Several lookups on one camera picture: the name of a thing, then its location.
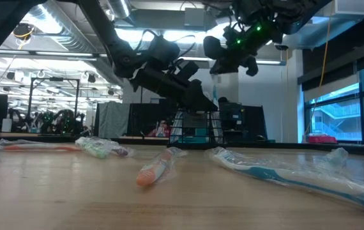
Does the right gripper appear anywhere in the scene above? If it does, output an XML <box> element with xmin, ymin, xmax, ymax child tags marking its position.
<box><xmin>203</xmin><ymin>12</ymin><xmax>282</xmax><ymax>77</ymax></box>

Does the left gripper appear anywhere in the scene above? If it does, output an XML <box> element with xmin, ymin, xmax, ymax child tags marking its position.
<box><xmin>130</xmin><ymin>60</ymin><xmax>218</xmax><ymax>112</ymax></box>

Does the green white toothbrush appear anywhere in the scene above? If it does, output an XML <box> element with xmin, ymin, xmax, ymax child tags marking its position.
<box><xmin>75</xmin><ymin>136</ymin><xmax>121</xmax><ymax>160</ymax></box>

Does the orange white toothbrush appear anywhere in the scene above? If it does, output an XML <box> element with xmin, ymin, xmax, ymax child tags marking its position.
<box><xmin>0</xmin><ymin>139</ymin><xmax>84</xmax><ymax>153</ymax></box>
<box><xmin>135</xmin><ymin>146</ymin><xmax>188</xmax><ymax>188</ymax></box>

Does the background robot station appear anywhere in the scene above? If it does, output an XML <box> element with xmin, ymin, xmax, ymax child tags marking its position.
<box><xmin>8</xmin><ymin>108</ymin><xmax>89</xmax><ymax>135</ymax></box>

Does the grey translucent cup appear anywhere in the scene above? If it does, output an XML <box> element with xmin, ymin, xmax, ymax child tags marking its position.
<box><xmin>183</xmin><ymin>111</ymin><xmax>209</xmax><ymax>129</ymax></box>

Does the person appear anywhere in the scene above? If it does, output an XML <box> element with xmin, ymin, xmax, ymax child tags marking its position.
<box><xmin>148</xmin><ymin>119</ymin><xmax>172</xmax><ymax>138</ymax></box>

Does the black equipment cabinet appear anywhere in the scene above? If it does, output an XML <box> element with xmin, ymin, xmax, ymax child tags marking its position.
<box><xmin>218</xmin><ymin>96</ymin><xmax>268</xmax><ymax>143</ymax></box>

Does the grey ceiling box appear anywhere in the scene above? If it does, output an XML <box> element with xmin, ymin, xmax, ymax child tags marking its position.
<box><xmin>183</xmin><ymin>8</ymin><xmax>207</xmax><ymax>28</ymax></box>

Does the black partition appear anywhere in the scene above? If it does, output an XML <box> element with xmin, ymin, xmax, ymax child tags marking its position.
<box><xmin>127</xmin><ymin>102</ymin><xmax>178</xmax><ymax>137</ymax></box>

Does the grey cloth partition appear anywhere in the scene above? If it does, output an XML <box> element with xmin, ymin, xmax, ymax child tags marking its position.
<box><xmin>94</xmin><ymin>101</ymin><xmax>132</xmax><ymax>139</ymax></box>

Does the red box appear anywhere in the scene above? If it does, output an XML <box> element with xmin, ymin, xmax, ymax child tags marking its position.
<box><xmin>308</xmin><ymin>134</ymin><xmax>338</xmax><ymax>144</ymax></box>

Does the round black ceiling device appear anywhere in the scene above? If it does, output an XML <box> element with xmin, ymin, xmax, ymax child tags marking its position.
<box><xmin>12</xmin><ymin>22</ymin><xmax>36</xmax><ymax>41</ymax></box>

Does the small white box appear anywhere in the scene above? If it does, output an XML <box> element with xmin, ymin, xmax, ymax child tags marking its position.
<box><xmin>1</xmin><ymin>118</ymin><xmax>13</xmax><ymax>132</ymax></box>

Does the black wire caddy basket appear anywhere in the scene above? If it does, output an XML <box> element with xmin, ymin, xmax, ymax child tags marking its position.
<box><xmin>168</xmin><ymin>109</ymin><xmax>226</xmax><ymax>150</ymax></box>

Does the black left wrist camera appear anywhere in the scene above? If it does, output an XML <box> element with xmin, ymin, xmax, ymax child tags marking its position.
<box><xmin>148</xmin><ymin>33</ymin><xmax>181</xmax><ymax>70</ymax></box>

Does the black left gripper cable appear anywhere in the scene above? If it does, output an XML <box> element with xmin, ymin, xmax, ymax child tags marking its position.
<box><xmin>139</xmin><ymin>28</ymin><xmax>199</xmax><ymax>73</ymax></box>

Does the yellow power cable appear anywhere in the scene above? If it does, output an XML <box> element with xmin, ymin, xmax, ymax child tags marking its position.
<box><xmin>305</xmin><ymin>17</ymin><xmax>332</xmax><ymax>135</ymax></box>

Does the black aluminium table frame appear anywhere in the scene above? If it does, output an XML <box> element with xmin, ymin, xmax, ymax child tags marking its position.
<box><xmin>0</xmin><ymin>132</ymin><xmax>364</xmax><ymax>158</ymax></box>

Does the silver ventilation duct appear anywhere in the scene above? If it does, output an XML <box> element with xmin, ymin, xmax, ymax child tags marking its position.
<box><xmin>105</xmin><ymin>0</ymin><xmax>132</xmax><ymax>20</ymax></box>

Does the black stand frame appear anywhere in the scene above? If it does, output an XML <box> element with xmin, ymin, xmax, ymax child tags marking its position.
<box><xmin>27</xmin><ymin>76</ymin><xmax>80</xmax><ymax>128</ymax></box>

